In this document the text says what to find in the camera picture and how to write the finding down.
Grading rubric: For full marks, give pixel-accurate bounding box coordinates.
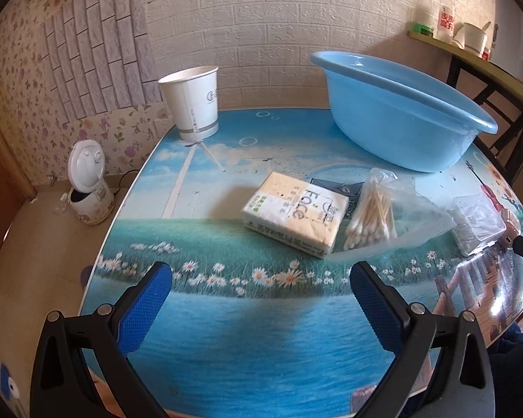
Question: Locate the black power cable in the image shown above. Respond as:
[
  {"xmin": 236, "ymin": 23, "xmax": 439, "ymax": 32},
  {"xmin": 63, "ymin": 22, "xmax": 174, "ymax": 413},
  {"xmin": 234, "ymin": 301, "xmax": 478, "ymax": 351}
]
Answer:
[{"xmin": 106, "ymin": 169, "xmax": 141, "ymax": 193}]

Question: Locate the white electric kettle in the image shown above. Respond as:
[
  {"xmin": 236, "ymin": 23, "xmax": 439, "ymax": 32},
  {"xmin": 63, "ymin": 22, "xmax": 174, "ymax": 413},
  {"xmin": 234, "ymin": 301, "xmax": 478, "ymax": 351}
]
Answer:
[{"xmin": 492, "ymin": 0, "xmax": 523, "ymax": 93}]

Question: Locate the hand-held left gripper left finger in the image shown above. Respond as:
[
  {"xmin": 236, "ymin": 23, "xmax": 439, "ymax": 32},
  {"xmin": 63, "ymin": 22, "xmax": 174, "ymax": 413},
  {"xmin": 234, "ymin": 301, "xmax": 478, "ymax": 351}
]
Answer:
[{"xmin": 30, "ymin": 262, "xmax": 174, "ymax": 418}]

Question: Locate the bag of cotton swabs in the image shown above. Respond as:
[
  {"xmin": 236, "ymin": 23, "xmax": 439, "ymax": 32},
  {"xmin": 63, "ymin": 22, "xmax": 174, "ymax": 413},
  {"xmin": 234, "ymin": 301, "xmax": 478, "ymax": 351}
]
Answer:
[{"xmin": 331, "ymin": 167, "xmax": 456, "ymax": 263}]

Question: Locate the wooden door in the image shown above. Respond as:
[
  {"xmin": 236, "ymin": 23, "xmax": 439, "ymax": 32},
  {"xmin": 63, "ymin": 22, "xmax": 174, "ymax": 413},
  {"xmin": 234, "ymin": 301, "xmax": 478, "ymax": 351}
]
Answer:
[{"xmin": 0, "ymin": 87, "xmax": 38, "ymax": 281}]

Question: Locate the white paper cup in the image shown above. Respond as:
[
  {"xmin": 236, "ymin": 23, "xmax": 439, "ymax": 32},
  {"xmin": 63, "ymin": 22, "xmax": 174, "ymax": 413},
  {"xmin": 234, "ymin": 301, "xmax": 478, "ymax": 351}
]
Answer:
[{"xmin": 158, "ymin": 65, "xmax": 220, "ymax": 142}]

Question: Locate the blue cartoon sticker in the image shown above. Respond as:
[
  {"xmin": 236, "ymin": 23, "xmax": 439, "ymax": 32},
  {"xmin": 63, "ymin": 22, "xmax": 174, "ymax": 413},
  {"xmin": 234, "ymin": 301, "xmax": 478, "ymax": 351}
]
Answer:
[{"xmin": 0, "ymin": 363, "xmax": 19, "ymax": 398}]

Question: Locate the yellow white tissue pack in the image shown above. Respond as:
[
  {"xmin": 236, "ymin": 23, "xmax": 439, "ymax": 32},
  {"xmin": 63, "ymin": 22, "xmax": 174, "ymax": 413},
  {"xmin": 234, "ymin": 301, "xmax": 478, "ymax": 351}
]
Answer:
[{"xmin": 242, "ymin": 171, "xmax": 350, "ymax": 259}]

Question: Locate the clear box of floss picks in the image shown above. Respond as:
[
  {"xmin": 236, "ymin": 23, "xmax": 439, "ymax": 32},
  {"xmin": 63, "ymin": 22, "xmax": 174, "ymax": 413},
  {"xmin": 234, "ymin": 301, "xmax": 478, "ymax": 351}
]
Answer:
[{"xmin": 446, "ymin": 193, "xmax": 507, "ymax": 257}]

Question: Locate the clear bottle with red label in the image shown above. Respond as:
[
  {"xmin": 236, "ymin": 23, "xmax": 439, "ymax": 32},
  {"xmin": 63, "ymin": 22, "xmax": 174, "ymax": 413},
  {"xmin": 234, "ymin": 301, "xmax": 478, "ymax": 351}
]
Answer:
[{"xmin": 436, "ymin": 0, "xmax": 456, "ymax": 45}]

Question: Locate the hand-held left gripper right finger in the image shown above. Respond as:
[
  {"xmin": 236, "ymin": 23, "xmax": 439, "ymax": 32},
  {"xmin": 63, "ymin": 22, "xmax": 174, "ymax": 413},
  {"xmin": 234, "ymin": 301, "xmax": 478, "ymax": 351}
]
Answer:
[{"xmin": 350, "ymin": 261, "xmax": 495, "ymax": 418}]

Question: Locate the white rice cooker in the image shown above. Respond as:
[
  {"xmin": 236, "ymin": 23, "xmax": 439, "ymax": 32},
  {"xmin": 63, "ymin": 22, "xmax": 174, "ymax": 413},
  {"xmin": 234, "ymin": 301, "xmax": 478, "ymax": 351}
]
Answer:
[{"xmin": 67, "ymin": 139, "xmax": 115, "ymax": 226}]

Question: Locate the light blue plastic basin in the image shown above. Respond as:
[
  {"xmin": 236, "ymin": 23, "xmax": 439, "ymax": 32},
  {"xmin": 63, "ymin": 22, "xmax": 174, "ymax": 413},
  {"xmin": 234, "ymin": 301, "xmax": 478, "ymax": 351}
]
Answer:
[{"xmin": 310, "ymin": 51, "xmax": 499, "ymax": 173}]

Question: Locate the wooden side shelf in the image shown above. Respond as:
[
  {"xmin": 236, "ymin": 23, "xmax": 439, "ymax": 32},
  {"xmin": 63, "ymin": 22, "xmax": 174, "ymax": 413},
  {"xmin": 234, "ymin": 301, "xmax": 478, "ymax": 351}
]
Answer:
[{"xmin": 407, "ymin": 30, "xmax": 523, "ymax": 186}]

